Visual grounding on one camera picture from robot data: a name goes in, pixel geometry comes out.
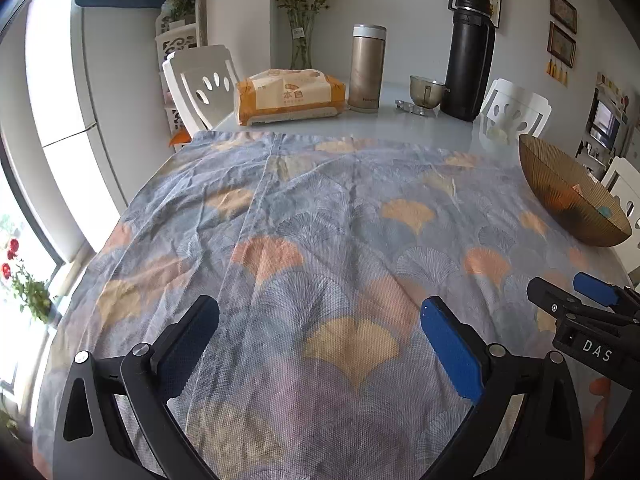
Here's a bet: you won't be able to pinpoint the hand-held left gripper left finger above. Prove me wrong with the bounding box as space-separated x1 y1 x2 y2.
52 295 221 480

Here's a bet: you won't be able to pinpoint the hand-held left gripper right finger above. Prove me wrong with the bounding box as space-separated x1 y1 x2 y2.
420 296 586 480

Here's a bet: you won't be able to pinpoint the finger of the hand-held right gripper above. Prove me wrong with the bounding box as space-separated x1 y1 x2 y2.
526 276 602 322
572 272 640 319

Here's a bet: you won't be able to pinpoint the gold ribbed glass bowl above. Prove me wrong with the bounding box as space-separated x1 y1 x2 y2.
518 134 633 247

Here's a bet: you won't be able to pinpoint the white plastic chair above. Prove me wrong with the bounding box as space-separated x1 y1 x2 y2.
600 156 640 246
161 44 241 133
479 78 552 153

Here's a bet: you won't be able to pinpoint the cluttered dark shelf unit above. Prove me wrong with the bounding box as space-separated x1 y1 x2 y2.
575 72 640 181

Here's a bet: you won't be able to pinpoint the potted red flower plant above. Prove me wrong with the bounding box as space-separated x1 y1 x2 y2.
0 237 56 326

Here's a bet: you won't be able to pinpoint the blue leaf-print tablecloth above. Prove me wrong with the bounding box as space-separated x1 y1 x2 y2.
30 130 631 480

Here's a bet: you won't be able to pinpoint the small metal cup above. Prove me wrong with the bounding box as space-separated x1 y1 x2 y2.
410 75 448 109

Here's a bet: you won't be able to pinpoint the tall black thermos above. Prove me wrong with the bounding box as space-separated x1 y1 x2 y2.
439 0 497 122

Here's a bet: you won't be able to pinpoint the small framed picture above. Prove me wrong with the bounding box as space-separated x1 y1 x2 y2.
546 21 576 67
549 0 578 35

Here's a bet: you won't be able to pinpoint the orange tissue pack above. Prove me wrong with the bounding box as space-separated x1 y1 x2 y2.
234 69 347 127

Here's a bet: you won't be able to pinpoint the white refrigerator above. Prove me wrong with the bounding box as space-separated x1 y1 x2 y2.
25 0 131 261

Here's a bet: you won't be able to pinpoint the gold thermos flask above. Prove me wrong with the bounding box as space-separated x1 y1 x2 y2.
347 23 388 113

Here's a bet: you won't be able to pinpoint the white carved shelf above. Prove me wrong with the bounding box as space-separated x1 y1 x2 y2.
155 0 208 136

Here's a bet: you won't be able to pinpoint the clear glass vase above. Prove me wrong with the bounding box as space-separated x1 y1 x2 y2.
288 12 317 71

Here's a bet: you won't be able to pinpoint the yellow wall hanging ornaments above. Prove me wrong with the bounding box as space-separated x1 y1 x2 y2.
545 58 571 86

